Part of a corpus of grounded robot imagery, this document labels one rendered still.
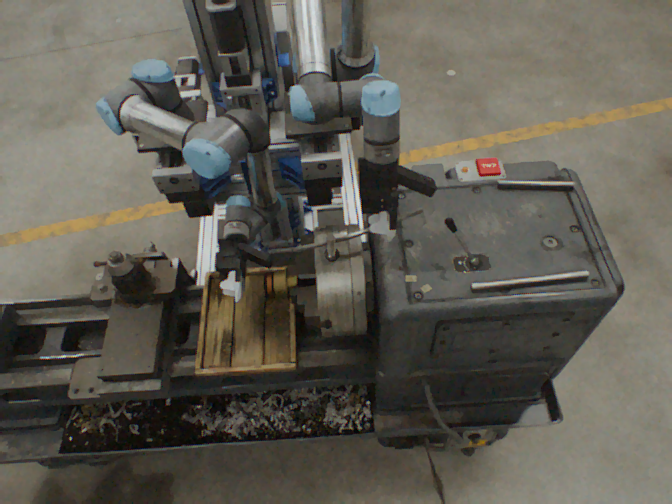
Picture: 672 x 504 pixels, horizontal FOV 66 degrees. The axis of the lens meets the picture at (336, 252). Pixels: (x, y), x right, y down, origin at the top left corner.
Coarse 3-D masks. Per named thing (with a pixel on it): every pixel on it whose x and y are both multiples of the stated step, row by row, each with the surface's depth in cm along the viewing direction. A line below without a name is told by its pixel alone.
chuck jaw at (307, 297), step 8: (296, 288) 145; (304, 288) 145; (312, 288) 144; (296, 296) 143; (304, 296) 143; (312, 296) 142; (304, 304) 141; (312, 304) 140; (312, 312) 139; (312, 320) 139; (328, 320) 137; (328, 328) 140
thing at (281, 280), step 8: (272, 272) 149; (280, 272) 146; (288, 272) 151; (264, 280) 145; (272, 280) 145; (280, 280) 145; (288, 280) 146; (296, 280) 146; (264, 288) 145; (272, 288) 145; (280, 288) 145; (288, 288) 146; (272, 296) 147; (280, 296) 146; (288, 296) 146
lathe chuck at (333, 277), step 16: (320, 240) 138; (320, 256) 135; (320, 272) 133; (336, 272) 133; (320, 288) 133; (336, 288) 133; (320, 304) 134; (336, 304) 134; (352, 304) 134; (320, 320) 136; (336, 320) 136; (352, 320) 136
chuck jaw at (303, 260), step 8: (304, 240) 143; (312, 240) 143; (296, 256) 144; (304, 256) 144; (312, 256) 144; (296, 264) 145; (304, 264) 145; (312, 264) 145; (296, 272) 146; (304, 272) 146; (312, 272) 146
